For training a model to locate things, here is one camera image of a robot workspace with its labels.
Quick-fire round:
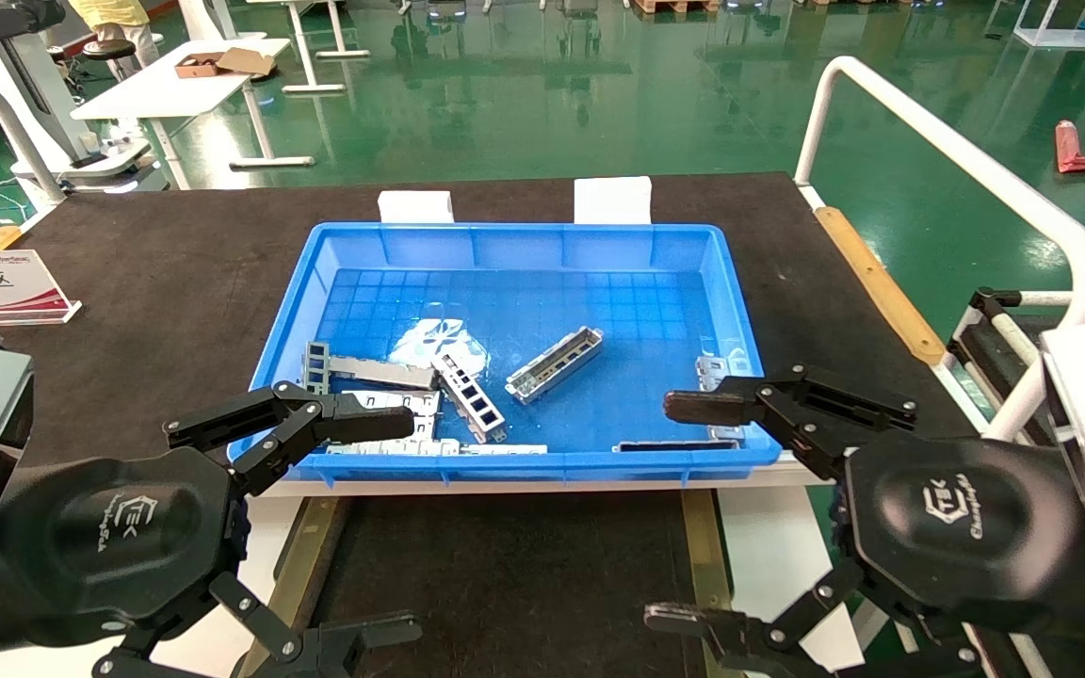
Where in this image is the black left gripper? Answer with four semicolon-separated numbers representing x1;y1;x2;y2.
0;380;424;678

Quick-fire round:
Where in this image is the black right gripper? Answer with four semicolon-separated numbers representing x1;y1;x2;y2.
644;364;1085;678

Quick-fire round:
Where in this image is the grey metal channel part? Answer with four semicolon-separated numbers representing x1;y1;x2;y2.
505;326;604;405

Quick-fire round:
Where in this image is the L-shaped grey metal part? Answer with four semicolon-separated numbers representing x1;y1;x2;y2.
303;341;440;392

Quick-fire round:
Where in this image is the metal part with square holes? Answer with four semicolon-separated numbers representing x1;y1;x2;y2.
430;352;508;444

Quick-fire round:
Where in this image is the dark thin metal strip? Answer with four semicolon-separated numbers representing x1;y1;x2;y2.
612;439;741;454

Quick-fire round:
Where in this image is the flat slotted metal plate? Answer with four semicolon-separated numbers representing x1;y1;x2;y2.
340;388;442;444

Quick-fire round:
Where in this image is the long thin metal strip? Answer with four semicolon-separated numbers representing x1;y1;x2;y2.
326;437;549;457

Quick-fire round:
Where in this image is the clear plastic bag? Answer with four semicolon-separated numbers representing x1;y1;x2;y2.
390;315;490;373

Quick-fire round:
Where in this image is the blue plastic bin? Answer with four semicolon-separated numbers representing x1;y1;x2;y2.
228;222;782;486

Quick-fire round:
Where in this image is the small white foam block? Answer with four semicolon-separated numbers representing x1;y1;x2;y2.
379;190;455;225

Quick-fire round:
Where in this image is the large white foam block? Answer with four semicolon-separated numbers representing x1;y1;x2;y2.
574;176;653;225

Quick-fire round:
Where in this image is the white tubular railing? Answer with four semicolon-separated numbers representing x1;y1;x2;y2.
793;55;1085;441

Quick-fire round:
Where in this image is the white background table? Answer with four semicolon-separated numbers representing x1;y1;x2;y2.
70;36;316;190

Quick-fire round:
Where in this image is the open cardboard box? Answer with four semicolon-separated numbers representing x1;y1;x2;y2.
173;46;277;79

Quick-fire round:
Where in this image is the grey curved tube railing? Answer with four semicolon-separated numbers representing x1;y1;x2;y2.
0;75;68;208

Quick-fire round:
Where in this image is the white machine stand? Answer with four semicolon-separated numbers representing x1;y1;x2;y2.
0;0;169;195

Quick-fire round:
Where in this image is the person in yellow coat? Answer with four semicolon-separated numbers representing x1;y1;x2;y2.
68;0;163;69

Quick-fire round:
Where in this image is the white table frame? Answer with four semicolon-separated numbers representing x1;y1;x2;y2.
246;0;372;95

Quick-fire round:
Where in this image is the white floor frame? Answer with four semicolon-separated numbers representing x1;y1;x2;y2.
1013;0;1085;50

